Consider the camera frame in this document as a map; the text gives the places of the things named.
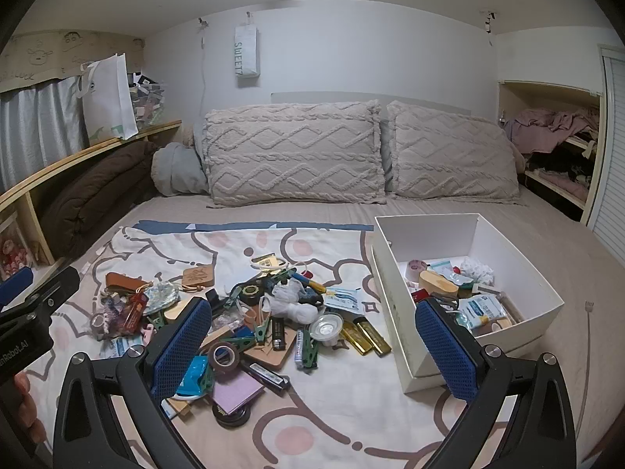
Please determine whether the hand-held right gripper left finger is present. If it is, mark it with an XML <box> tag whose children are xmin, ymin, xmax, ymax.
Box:
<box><xmin>53</xmin><ymin>296</ymin><xmax>213</xmax><ymax>469</ymax></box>

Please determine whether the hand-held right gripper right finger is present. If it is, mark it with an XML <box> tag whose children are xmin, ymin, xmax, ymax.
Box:
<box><xmin>414</xmin><ymin>297</ymin><xmax>577</xmax><ymax>469</ymax></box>

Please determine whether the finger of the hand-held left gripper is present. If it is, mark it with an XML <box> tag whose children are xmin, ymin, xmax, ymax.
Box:
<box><xmin>0</xmin><ymin>268</ymin><xmax>34</xmax><ymax>310</ymax></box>
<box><xmin>0</xmin><ymin>265</ymin><xmax>81</xmax><ymax>326</ymax></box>

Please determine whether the purple sticky note pad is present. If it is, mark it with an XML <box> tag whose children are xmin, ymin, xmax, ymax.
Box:
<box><xmin>211</xmin><ymin>369</ymin><xmax>267</xmax><ymax>416</ymax></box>

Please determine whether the white cardboard box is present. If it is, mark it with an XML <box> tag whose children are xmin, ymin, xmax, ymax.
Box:
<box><xmin>371</xmin><ymin>212</ymin><xmax>566</xmax><ymax>394</ymax></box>

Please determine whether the person's left hand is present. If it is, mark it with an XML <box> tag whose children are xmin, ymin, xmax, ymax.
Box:
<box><xmin>12</xmin><ymin>370</ymin><xmax>47</xmax><ymax>450</ymax></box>

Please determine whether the clear jar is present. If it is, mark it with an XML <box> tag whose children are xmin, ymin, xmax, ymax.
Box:
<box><xmin>0</xmin><ymin>212</ymin><xmax>35</xmax><ymax>281</ymax></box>

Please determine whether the blue foil packet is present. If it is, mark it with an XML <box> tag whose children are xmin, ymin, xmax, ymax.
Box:
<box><xmin>176</xmin><ymin>356</ymin><xmax>216</xmax><ymax>397</ymax></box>

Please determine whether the oval wooden box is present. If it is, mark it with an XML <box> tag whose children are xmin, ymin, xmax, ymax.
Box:
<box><xmin>419</xmin><ymin>271</ymin><xmax>460</xmax><ymax>300</ymax></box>
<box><xmin>163</xmin><ymin>302</ymin><xmax>193</xmax><ymax>323</ymax></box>

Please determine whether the brown tape roll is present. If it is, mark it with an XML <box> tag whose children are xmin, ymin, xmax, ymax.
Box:
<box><xmin>209</xmin><ymin>341</ymin><xmax>242</xmax><ymax>377</ymax></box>

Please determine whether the white blue mask pack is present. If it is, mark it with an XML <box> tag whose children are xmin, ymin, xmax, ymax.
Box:
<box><xmin>459</xmin><ymin>295</ymin><xmax>509</xmax><ymax>328</ymax></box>

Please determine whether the floral fabric pouch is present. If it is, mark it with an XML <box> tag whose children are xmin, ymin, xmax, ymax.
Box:
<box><xmin>144</xmin><ymin>281</ymin><xmax>181</xmax><ymax>314</ymax></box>

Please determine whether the multicoloured crochet pouch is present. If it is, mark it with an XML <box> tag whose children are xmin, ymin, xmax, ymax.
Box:
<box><xmin>100</xmin><ymin>295</ymin><xmax>129</xmax><ymax>326</ymax></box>

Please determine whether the white blue wipes packet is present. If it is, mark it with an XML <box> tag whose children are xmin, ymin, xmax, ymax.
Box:
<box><xmin>100</xmin><ymin>336</ymin><xmax>147</xmax><ymax>360</ymax></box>

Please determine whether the brown leather case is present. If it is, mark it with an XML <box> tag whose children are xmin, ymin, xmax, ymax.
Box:
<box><xmin>105</xmin><ymin>272</ymin><xmax>147</xmax><ymax>294</ymax></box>

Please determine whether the engraved wooden square box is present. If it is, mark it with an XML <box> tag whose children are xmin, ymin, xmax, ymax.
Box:
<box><xmin>182</xmin><ymin>265</ymin><xmax>216</xmax><ymax>290</ymax></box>

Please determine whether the crumpled white tissue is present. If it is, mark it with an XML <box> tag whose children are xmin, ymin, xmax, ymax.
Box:
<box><xmin>461</xmin><ymin>256</ymin><xmax>495</xmax><ymax>286</ymax></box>

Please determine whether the black round disc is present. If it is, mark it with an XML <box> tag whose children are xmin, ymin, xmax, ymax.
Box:
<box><xmin>212</xmin><ymin>403</ymin><xmax>252</xmax><ymax>427</ymax></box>

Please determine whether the black folding knife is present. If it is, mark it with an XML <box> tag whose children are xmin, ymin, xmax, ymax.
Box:
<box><xmin>241</xmin><ymin>362</ymin><xmax>290</xmax><ymax>392</ymax></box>

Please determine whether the wooden board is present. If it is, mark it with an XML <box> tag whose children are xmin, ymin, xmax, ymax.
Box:
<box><xmin>243</xmin><ymin>322</ymin><xmax>300</xmax><ymax>368</ymax></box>

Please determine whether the brown duvet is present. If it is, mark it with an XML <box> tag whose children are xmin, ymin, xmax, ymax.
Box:
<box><xmin>39</xmin><ymin>141</ymin><xmax>159</xmax><ymax>260</ymax></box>

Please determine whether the crumpled white plastic bag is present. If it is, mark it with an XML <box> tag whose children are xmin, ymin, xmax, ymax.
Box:
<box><xmin>270</xmin><ymin>281</ymin><xmax>325</xmax><ymax>326</ymax></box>

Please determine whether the blue pen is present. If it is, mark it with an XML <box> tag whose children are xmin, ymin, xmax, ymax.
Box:
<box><xmin>290</xmin><ymin>271</ymin><xmax>325</xmax><ymax>291</ymax></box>

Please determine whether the grey curtain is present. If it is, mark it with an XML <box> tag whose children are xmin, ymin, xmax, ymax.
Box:
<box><xmin>0</xmin><ymin>74</ymin><xmax>91</xmax><ymax>193</ymax></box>

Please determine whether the grey plush cushion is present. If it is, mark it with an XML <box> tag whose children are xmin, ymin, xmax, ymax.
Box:
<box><xmin>150</xmin><ymin>141</ymin><xmax>211</xmax><ymax>197</ymax></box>

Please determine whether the bed with beige sheet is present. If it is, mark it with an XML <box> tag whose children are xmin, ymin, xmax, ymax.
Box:
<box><xmin>39</xmin><ymin>190</ymin><xmax>625</xmax><ymax>469</ymax></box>

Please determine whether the knitted beige pillow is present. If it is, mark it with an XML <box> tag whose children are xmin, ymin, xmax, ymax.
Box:
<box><xmin>386</xmin><ymin>100</ymin><xmax>527</xmax><ymax>206</ymax></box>
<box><xmin>202</xmin><ymin>100</ymin><xmax>389</xmax><ymax>207</ymax></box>

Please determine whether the white tote bag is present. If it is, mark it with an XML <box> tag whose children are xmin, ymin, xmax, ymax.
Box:
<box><xmin>78</xmin><ymin>53</ymin><xmax>139</xmax><ymax>146</ymax></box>

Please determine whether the clear box of photos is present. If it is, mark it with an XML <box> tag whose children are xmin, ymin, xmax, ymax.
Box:
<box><xmin>128</xmin><ymin>72</ymin><xmax>169</xmax><ymax>130</ymax></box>

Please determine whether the dark clothes pile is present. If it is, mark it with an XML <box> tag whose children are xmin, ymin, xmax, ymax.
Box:
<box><xmin>525</xmin><ymin>149</ymin><xmax>596</xmax><ymax>196</ymax></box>

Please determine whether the beige cartoon valance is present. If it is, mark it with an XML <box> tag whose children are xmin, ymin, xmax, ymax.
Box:
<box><xmin>0</xmin><ymin>29</ymin><xmax>146</xmax><ymax>93</ymax></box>

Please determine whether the pink clothes pile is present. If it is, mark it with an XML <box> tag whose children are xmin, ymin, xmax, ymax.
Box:
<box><xmin>503</xmin><ymin>107</ymin><xmax>600</xmax><ymax>154</ymax></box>

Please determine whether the white louvred door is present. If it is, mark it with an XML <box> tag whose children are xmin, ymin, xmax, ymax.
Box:
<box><xmin>586</xmin><ymin>44</ymin><xmax>625</xmax><ymax>274</ymax></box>

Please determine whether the wardrobe shelf niche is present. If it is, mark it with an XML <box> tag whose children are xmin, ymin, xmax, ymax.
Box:
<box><xmin>497</xmin><ymin>81</ymin><xmax>602</xmax><ymax>223</ymax></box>

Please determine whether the white hanging tissue bag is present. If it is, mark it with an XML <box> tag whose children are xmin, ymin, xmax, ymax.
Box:
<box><xmin>234</xmin><ymin>23</ymin><xmax>259</xmax><ymax>90</ymax></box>

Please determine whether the white charging cable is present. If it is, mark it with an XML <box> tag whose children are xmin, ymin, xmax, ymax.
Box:
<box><xmin>576</xmin><ymin>300</ymin><xmax>595</xmax><ymax>431</ymax></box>

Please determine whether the white wall cable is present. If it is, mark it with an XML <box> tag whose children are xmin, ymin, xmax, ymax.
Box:
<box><xmin>196</xmin><ymin>17</ymin><xmax>211</xmax><ymax>123</ymax></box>

